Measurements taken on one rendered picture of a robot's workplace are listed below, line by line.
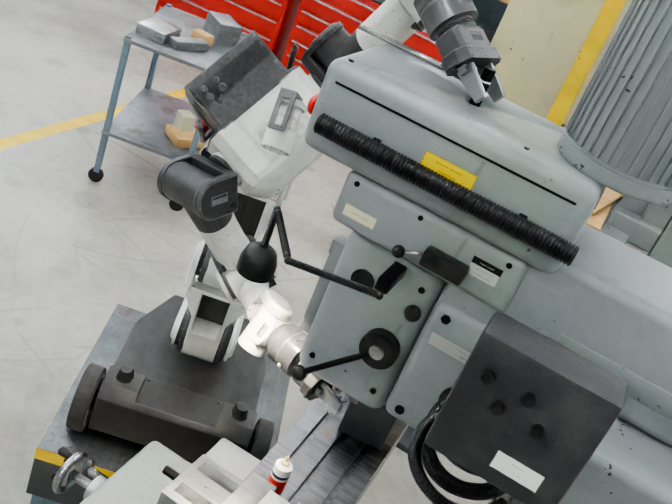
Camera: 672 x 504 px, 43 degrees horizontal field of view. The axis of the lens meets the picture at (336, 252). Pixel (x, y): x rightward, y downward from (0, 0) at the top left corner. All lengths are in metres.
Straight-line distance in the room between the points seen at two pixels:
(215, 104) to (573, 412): 1.06
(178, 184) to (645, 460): 1.07
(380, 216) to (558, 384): 0.44
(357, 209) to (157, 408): 1.27
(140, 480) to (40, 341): 1.53
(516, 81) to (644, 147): 1.92
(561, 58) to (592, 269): 1.84
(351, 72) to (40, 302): 2.63
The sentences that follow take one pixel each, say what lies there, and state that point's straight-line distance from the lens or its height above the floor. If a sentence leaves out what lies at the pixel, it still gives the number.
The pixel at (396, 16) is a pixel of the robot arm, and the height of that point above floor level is 1.89.
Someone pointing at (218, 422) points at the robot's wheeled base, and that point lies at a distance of 2.51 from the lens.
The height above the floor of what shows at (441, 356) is 1.51.
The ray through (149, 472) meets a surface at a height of 0.70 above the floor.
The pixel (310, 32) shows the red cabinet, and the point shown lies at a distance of 6.62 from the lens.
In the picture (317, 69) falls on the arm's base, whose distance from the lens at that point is 1.92.
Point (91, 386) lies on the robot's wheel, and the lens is 2.54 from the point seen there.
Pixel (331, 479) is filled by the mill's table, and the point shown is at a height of 0.90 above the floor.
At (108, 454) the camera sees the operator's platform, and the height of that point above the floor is 0.40.
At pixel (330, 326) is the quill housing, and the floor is 1.43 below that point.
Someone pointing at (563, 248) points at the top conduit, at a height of 1.80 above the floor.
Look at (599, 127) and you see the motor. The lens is 1.31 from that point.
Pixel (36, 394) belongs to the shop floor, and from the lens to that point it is 3.35.
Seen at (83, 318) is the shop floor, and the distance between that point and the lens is 3.75.
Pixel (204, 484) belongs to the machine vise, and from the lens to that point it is 1.81.
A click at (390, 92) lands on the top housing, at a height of 1.88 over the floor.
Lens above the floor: 2.26
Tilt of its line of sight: 28 degrees down
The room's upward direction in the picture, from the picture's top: 23 degrees clockwise
